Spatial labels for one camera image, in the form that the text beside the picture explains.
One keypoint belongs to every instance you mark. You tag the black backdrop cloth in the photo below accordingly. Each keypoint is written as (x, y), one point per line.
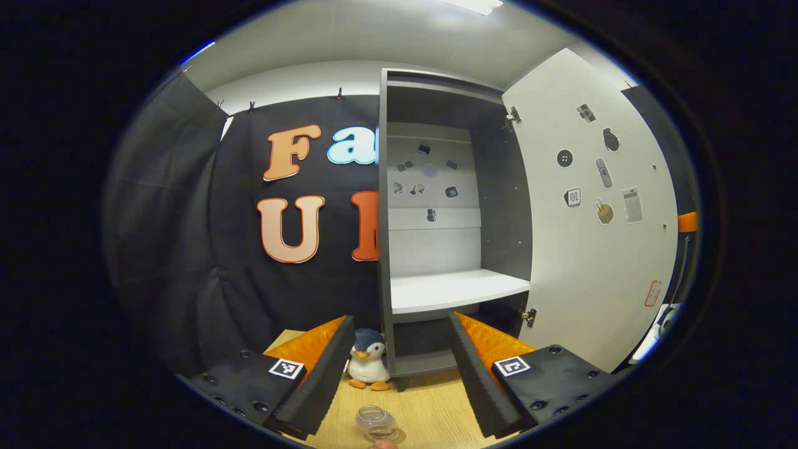
(187, 249)

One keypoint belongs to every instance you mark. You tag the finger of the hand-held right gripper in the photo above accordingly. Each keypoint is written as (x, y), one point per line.
(687, 222)

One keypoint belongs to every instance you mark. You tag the plush penguin toy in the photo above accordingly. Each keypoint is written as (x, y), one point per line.
(369, 368)

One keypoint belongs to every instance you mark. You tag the clear bottle with red label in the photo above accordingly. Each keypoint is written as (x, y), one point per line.
(374, 419)

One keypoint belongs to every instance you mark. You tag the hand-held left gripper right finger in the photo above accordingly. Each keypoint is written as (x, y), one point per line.
(480, 386)

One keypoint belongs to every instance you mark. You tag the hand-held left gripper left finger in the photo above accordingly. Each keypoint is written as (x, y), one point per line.
(321, 380)

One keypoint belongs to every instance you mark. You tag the ceiling light panel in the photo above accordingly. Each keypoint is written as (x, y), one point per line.
(477, 5)

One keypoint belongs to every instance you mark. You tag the row of black cloth clips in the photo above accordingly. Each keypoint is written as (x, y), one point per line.
(251, 106)

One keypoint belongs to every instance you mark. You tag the white plastic device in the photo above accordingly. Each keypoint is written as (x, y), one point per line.
(648, 340)

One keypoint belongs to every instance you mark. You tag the metal door hinge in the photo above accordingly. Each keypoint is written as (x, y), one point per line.
(512, 117)
(528, 317)

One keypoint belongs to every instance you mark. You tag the white cabinet door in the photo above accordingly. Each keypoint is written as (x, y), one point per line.
(592, 280)

